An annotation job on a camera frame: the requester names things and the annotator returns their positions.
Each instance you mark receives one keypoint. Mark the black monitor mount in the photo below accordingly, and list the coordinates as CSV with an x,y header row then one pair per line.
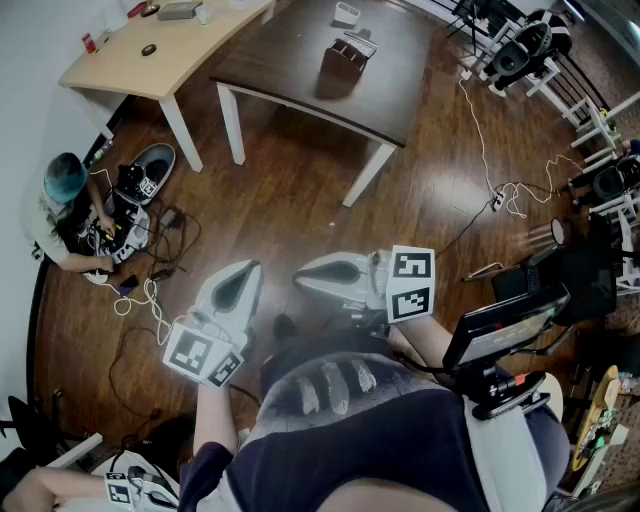
x,y
500,395

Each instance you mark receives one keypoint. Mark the person's body in dark clothes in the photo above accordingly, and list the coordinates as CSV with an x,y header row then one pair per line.
x,y
375,450

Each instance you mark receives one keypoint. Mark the grey shell device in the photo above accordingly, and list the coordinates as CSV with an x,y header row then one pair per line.
x,y
607,182
520,50

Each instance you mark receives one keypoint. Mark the black phone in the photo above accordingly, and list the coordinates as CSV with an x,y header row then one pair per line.
x,y
129,281

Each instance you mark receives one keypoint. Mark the brown wooden letter holder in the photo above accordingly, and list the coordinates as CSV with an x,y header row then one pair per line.
x,y
340,75

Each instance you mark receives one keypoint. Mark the round black-rimmed disc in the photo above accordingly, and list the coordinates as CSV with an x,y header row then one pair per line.
x,y
560,231

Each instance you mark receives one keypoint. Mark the white side table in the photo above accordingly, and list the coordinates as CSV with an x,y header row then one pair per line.
x,y
597,120
542,75
625,235

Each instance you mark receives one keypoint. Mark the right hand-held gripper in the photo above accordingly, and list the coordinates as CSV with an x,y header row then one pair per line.
x,y
410,280

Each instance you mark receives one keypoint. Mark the yellow tool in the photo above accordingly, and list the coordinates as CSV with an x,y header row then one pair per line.
x,y
600,400

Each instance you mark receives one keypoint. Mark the black chest-mounted monitor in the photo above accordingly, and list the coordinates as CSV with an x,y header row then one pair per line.
x,y
500,330

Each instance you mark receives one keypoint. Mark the grey flat box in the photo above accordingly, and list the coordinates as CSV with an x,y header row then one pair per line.
x,y
177,10

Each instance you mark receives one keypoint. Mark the black tape roll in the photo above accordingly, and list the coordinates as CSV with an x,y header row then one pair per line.
x,y
148,49

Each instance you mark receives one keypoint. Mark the person's right forearm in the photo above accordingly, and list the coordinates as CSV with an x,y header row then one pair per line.
x,y
425,342

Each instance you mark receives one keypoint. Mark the person's left forearm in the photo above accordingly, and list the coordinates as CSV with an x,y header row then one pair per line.
x,y
215,420

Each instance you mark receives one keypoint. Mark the dark brown table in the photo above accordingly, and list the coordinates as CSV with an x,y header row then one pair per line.
x,y
280,60

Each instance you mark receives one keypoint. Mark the spare hand-held gripper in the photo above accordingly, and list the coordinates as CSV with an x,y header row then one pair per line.
x,y
155,160
120,492
132,240

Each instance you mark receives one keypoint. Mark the pegboard with tools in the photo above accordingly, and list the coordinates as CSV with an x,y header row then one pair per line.
x,y
625,450

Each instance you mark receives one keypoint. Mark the small red box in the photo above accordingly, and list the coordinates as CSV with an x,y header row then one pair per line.
x,y
89,44

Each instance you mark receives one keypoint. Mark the light wooden table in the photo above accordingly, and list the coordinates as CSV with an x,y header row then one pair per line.
x,y
125,72

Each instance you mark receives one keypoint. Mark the black metal rack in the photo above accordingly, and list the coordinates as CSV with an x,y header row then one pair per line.
x,y
575,85

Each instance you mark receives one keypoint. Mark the black chair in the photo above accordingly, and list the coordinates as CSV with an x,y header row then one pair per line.
x,y
590,280
25,420

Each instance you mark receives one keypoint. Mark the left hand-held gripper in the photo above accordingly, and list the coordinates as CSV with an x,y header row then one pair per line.
x,y
190,352

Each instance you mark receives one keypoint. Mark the white rectangular cup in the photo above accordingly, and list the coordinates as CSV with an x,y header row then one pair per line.
x,y
345,20

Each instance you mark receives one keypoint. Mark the white chest harness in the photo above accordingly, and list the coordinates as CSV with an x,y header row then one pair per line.
x,y
500,450

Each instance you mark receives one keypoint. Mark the person's black shoe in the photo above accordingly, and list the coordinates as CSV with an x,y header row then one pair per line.
x,y
284,327

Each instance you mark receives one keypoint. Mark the white power strip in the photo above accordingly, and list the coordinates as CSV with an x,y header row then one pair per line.
x,y
498,201

